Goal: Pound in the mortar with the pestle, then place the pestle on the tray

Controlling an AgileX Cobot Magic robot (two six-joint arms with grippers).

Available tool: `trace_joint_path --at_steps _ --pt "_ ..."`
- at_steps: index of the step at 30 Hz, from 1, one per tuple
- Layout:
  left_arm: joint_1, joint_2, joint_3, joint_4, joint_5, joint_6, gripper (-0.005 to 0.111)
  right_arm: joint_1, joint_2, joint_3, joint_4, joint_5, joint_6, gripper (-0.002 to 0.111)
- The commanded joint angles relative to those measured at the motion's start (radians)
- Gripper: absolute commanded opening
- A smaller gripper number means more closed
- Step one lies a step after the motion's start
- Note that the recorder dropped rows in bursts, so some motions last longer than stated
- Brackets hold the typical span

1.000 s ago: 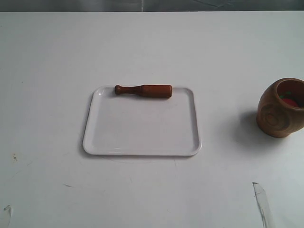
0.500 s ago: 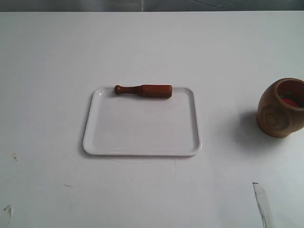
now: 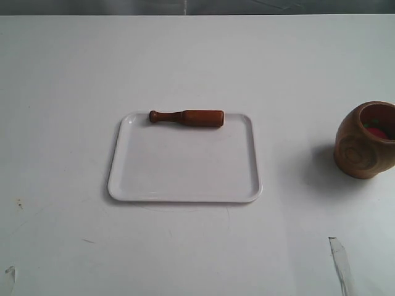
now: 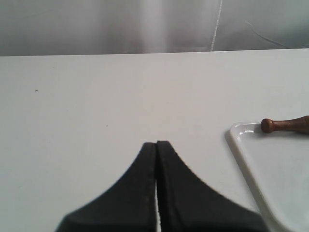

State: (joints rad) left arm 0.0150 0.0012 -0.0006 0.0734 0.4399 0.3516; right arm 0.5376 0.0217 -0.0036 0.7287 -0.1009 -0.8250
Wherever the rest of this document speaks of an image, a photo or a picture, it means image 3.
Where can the brown wooden pestle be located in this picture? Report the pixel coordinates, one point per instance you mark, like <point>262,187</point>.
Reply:
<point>196,118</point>

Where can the brown wooden mortar bowl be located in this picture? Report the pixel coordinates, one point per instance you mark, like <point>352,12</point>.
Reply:
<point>357,152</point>

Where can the red object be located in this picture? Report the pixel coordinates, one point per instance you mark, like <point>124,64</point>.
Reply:
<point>373,127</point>

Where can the white rectangular plastic tray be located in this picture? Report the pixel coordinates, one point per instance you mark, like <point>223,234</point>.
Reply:
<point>168,162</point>

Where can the clear tape strip right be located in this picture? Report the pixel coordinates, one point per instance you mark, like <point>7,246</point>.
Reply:
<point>342,267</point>

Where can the clear tape strip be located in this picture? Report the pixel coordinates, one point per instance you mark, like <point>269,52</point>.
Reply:
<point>8,281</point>
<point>342,267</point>

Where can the clear tape strip left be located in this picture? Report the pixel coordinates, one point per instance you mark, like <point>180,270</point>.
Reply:
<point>8,281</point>

